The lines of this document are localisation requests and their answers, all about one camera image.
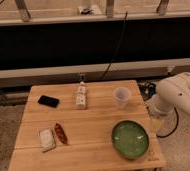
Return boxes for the green ceramic bowl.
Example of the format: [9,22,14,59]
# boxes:
[111,120,149,160]

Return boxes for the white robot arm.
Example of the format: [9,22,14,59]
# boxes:
[146,72,190,133]

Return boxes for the clear plastic cup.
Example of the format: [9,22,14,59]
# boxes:
[113,87,132,109]

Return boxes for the wooden table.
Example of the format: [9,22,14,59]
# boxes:
[9,80,165,171]

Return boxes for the white small bottle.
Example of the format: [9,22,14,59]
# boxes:
[76,82,86,109]

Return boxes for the red-brown leaf-shaped dish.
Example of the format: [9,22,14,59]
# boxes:
[54,123,68,145]

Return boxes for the white wrapped block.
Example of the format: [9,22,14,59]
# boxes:
[39,129,56,152]

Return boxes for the black smartphone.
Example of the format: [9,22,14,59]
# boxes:
[38,95,59,108]

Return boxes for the black floor cable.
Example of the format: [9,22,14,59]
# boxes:
[156,107,180,139]

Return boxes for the black hanging cable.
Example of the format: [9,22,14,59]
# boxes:
[99,10,129,81]

